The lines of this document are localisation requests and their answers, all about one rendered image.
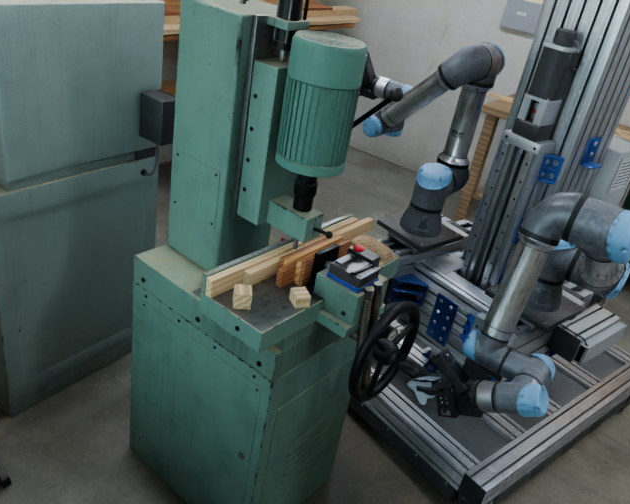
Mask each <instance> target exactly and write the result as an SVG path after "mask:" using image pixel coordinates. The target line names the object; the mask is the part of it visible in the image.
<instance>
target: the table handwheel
mask: <svg viewBox="0 0 630 504"><path fill-rule="evenodd" d="M405 312H408V313H409V324H408V325H407V326H406V327H405V328H404V329H403V330H402V331H401V332H400V333H399V334H398V335H397V336H396V337H395V338H394V339H393V340H392V341H389V340H388V339H386V338H382V339H380V340H379V338H380V336H381V335H382V334H383V332H384V331H385V330H386V328H387V327H388V326H389V325H390V324H391V323H392V322H393V321H394V320H395V319H396V318H397V317H398V316H400V315H401V314H403V313H405ZM419 324H420V311H419V308H418V306H417V305H416V304H415V303H413V302H411V301H402V302H400V303H398V304H396V305H394V306H393V307H391V308H390V309H389V310H387V311H386V312H385V313H384V314H383V315H382V316H381V317H380V319H379V320H378V321H377V322H376V323H375V325H374V326H373V327H372V328H371V330H370V331H369V333H368V334H367V336H366V337H365V339H364V341H363V343H362V344H361V346H360V348H359V350H358V352H357V354H356V357H355V359H354V361H353V364H352V367H351V370H350V374H349V380H348V390H349V393H350V396H351V397H352V398H353V399H354V400H355V401H357V402H366V401H369V400H371V399H372V398H374V397H375V396H377V395H378V394H379V393H380V392H382V391H383V390H384V389H385V388H386V387H387V385H388V384H389V383H390V382H391V381H392V380H393V378H394V377H395V376H396V374H397V373H398V371H399V370H400V369H399V368H398V367H397V366H398V364H399V363H400V362H402V363H404V362H405V360H406V358H407V356H408V355H409V353H410V351H411V348H412V346H413V344H414V341H415V339H416V336H417V333H418V329H419ZM358 332H359V330H357V331H356V332H354V333H353V334H351V335H350V336H348V337H349V338H351V339H353V340H354V341H356V342H357V338H358ZM404 337H405V338H404ZM403 338H404V341H403V343H402V345H401V347H400V349H399V347H398V343H399V342H400V341H401V340H402V339H403ZM371 351H372V356H373V358H374V359H376V360H377V361H378V363H377V365H376V368H375V371H374V373H373V376H372V378H371V381H370V383H369V385H368V388H367V389H366V390H364V391H360V379H361V375H362V371H363V368H364V366H365V363H366V361H367V359H368V357H369V355H370V353H371ZM384 365H385V366H388V365H390V366H389V367H388V369H387V370H386V371H385V373H384V374H383V375H382V376H381V377H380V378H379V380H378V377H379V375H380V373H381V371H382V368H383V366H384ZM377 380H378V381H377Z"/></svg>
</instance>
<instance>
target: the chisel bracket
mask: <svg viewBox="0 0 630 504"><path fill-rule="evenodd" d="M293 200H294V198H292V197H290V196H288V195H282V196H279V197H276V198H273V199H270V200H269V206H268V213H267V220H266V223H268V224H270V225H272V226H273V227H275V228H277V229H279V230H281V231H282V232H284V233H286V234H288V235H290V236H291V237H293V238H295V239H297V240H298V241H300V242H302V243H305V242H307V241H310V240H312V239H314V238H317V237H319V236H320V233H319V232H316V231H314V230H313V228H314V227H316V228H319V229H321V227H322V222H323V216H324V214H323V213H321V212H319V211H318V210H316V209H314V208H312V210H311V211H309V212H301V211H297V210H295V209H294V208H293Z"/></svg>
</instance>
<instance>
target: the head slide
mask: <svg viewBox="0 0 630 504"><path fill-rule="evenodd" d="M287 56H288V51H284V50H280V54H279V58H267V59H256V60H255V61H254V69H253V78H252V87H251V95H250V104H249V113H248V122H247V130H246V139H245V148H244V156H243V165H242V174H241V182H240V191H239V200H238V209H237V215H239V216H241V217H243V218H244V219H246V220H248V221H250V222H251V223H253V224H255V225H260V224H263V223H266V220H267V213H268V206H269V200H270V199H273V198H276V197H279V196H282V195H288V196H290V197H292V198H294V192H293V190H294V183H295V179H296V178H297V173H294V172H291V171H289V170H287V169H285V168H283V167H281V166H280V165H279V164H278V163H277V162H276V160H275V156H276V149H277V142H278V135H279V128H280V121H281V114H282V107H283V100H284V93H285V86H286V79H287V73H288V72H287V71H288V64H289V57H287Z"/></svg>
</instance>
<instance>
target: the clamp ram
mask: <svg viewBox="0 0 630 504"><path fill-rule="evenodd" d="M339 249H340V245H339V244H337V243H336V244H333V245H331V246H329V247H327V248H325V249H322V250H320V251H318V252H316V253H315V257H314V262H313V267H312V272H311V278H310V282H311V283H313V284H315V280H316V275H317V273H318V272H320V271H322V270H324V269H326V268H328V267H330V263H331V262H333V261H335V260H337V258H338V254H339Z"/></svg>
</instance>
